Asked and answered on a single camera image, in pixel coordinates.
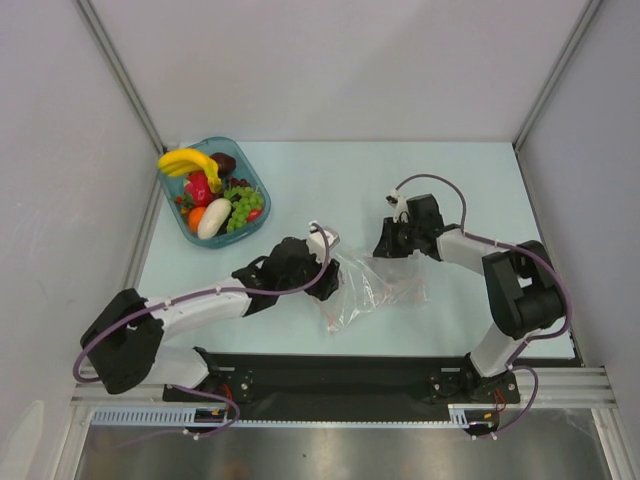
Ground red fake cherry tomatoes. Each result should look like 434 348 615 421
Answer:
173 192 196 217

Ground aluminium frame post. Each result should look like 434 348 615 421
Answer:
74 0 169 155
512 0 607 155

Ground purple fake grapes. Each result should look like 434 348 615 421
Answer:
226 177 251 189

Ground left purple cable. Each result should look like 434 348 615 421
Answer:
73 224 334 441

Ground small red fake apple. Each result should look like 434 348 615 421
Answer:
247 209 262 223

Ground aluminium rail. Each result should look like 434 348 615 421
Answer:
70 367 617 409

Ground clear zip top bag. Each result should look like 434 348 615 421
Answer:
311 247 431 334

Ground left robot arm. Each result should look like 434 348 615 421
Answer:
73 226 340 400

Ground teal plastic bin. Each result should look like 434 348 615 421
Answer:
158 137 271 249

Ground left aluminium frame post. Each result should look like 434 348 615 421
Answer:
74 0 169 155

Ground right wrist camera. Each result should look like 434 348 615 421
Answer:
385 189 410 223

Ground white cable duct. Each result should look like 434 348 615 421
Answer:
448 404 500 429
91 407 232 428

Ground dark red fake apple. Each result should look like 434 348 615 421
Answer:
210 152 237 176

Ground right white cable duct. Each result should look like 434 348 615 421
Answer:
448 404 500 429

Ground right aluminium frame post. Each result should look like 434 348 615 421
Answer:
512 0 607 155

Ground yellow fake banana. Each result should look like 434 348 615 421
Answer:
157 148 223 193

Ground fake orange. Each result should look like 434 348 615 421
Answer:
187 207 206 234

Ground green fake grapes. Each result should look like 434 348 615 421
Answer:
224 187 265 233

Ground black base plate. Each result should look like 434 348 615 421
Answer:
162 353 520 423

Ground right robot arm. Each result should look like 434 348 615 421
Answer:
373 192 569 403

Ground left white cable duct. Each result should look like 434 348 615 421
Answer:
91 407 232 428

